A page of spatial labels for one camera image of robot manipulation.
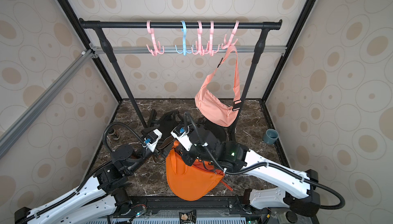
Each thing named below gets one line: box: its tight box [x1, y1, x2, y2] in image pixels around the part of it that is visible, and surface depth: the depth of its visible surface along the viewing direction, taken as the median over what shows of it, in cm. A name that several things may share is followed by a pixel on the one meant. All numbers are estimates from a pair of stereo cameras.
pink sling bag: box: [194, 45, 242, 127], surface depth 76 cm
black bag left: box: [158, 110, 184, 139], surface depth 104 cm
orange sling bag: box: [165, 140, 226, 201], surface depth 79 cm
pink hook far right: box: [221, 20, 240, 50], surface depth 56 cm
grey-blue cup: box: [263, 128, 279, 145], surface depth 95 cm
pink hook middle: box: [190, 20, 210, 57], surface depth 57 cm
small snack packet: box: [179, 209, 197, 224], surface depth 71 cm
